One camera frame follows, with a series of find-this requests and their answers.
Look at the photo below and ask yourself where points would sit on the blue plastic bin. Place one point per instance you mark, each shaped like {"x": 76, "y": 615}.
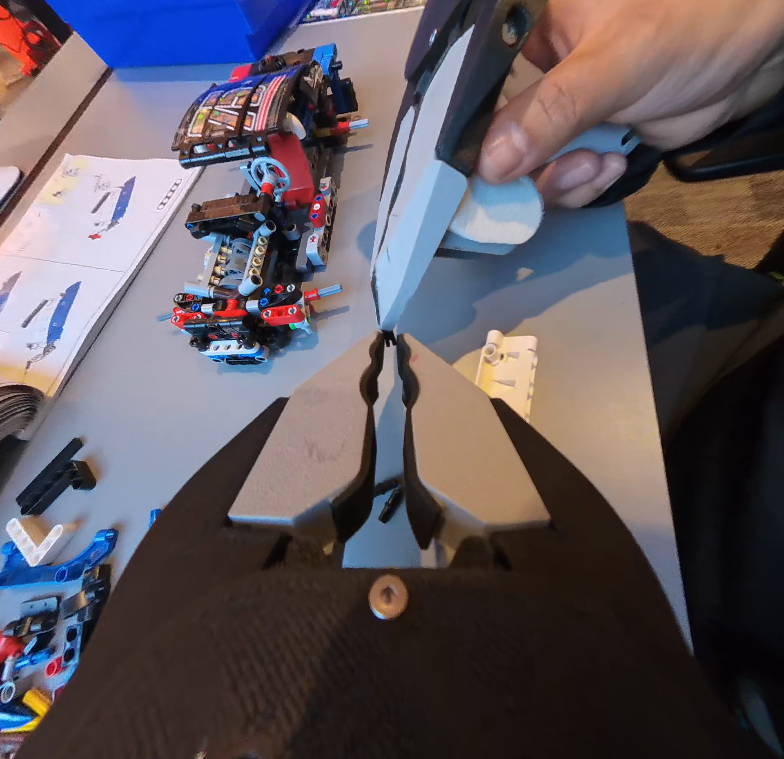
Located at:
{"x": 288, "y": 6}
{"x": 141, "y": 18}

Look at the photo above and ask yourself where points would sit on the blue connector pin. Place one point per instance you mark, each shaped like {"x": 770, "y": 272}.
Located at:
{"x": 155, "y": 517}

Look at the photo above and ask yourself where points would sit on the small black connector pin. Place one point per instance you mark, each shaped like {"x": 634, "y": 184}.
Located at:
{"x": 390, "y": 505}
{"x": 387, "y": 337}

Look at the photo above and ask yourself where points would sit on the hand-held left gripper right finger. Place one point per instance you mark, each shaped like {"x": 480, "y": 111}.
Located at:
{"x": 478, "y": 459}

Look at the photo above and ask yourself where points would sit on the white angled toy beam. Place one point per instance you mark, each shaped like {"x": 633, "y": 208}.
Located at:
{"x": 34, "y": 544}

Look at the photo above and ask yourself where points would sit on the black angled toy beam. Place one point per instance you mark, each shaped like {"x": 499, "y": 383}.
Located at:
{"x": 49, "y": 477}

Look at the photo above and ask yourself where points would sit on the orange plastic object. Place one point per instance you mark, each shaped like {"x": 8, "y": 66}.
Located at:
{"x": 24, "y": 36}

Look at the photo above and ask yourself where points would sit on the grey desk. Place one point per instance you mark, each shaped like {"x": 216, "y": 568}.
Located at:
{"x": 582, "y": 312}

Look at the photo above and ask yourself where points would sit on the white long toy panel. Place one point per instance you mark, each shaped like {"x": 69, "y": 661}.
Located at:
{"x": 508, "y": 367}

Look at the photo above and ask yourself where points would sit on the pile of mixed toy bricks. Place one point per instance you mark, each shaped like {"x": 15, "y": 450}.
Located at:
{"x": 43, "y": 649}

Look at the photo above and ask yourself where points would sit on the thick building instruction booklet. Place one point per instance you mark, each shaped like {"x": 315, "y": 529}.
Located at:
{"x": 79, "y": 269}

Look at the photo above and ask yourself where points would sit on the partly built toy car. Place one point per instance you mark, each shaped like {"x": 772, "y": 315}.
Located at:
{"x": 263, "y": 220}

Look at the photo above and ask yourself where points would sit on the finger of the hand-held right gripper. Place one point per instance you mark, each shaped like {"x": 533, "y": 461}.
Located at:
{"x": 422, "y": 220}
{"x": 387, "y": 195}

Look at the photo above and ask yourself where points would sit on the person's right hand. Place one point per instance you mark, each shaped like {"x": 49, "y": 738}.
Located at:
{"x": 643, "y": 54}

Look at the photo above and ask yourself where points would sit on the blue curved toy panel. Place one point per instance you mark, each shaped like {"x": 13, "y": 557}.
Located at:
{"x": 61, "y": 569}

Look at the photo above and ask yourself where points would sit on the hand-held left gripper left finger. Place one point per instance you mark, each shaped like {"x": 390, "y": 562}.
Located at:
{"x": 306, "y": 459}

